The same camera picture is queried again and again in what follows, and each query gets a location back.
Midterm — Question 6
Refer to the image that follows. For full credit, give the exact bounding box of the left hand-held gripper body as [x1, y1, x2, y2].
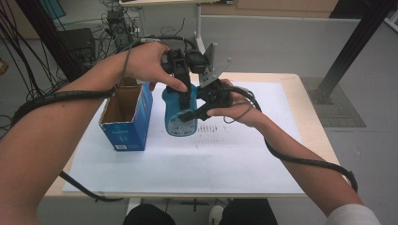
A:
[161, 42, 219, 76]

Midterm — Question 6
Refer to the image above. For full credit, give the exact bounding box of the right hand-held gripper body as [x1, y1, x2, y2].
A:
[196, 57, 235, 110]

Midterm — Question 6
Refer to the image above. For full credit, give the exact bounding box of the blue plastic bottle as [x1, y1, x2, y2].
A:
[161, 82, 200, 138]

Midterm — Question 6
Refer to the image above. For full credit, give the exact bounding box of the blue cardboard box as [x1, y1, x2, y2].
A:
[99, 76, 154, 152]

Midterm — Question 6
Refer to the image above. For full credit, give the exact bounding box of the person's right hand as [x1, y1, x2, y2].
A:
[206, 78, 268, 128]

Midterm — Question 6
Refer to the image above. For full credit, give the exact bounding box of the person's left hand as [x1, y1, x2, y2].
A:
[125, 41, 190, 94]

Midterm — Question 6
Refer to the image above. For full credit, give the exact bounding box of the white desk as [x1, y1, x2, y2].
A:
[118, 0, 235, 55]

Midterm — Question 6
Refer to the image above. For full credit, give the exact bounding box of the white table mat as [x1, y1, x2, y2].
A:
[62, 82, 306, 195]

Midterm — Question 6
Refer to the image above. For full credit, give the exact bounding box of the computer tower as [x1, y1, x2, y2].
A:
[107, 8, 135, 53]

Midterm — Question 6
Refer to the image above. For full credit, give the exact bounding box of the person's white shoe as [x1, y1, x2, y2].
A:
[208, 204, 225, 225]

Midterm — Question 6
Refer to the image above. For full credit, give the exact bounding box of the black equipment box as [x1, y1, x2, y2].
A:
[56, 27, 97, 65]

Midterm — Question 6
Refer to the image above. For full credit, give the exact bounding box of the person's right leg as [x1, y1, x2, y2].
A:
[218, 199, 279, 225]

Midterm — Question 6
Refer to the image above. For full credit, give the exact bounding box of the person's leg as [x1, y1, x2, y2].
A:
[122, 202, 176, 225]
[218, 199, 279, 225]

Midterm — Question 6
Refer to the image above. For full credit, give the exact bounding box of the white table leg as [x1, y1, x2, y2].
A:
[126, 197, 143, 218]

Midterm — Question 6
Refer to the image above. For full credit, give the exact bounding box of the person's left leg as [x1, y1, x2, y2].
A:
[122, 202, 176, 225]

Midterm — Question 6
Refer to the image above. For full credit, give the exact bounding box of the dark metal stand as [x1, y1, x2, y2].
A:
[14, 0, 90, 85]

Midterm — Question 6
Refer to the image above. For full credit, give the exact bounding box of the person's white sleeve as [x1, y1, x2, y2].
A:
[324, 203, 382, 225]

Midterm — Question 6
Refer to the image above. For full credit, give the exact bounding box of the thin right gripper wire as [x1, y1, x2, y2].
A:
[222, 95, 255, 125]

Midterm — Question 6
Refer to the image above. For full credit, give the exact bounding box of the black corrugated left gripper cable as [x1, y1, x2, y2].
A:
[10, 35, 200, 203]

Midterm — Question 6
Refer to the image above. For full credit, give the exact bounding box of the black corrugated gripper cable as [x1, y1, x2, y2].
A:
[229, 85, 360, 194]
[10, 35, 200, 203]

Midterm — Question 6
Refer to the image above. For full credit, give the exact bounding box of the black corrugated right gripper cable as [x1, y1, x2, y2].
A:
[229, 85, 360, 194]

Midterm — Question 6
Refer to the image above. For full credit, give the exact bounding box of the bundle of floor cables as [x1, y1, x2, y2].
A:
[0, 0, 186, 139]

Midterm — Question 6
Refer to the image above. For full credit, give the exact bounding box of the black metal post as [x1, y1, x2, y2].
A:
[313, 0, 398, 105]

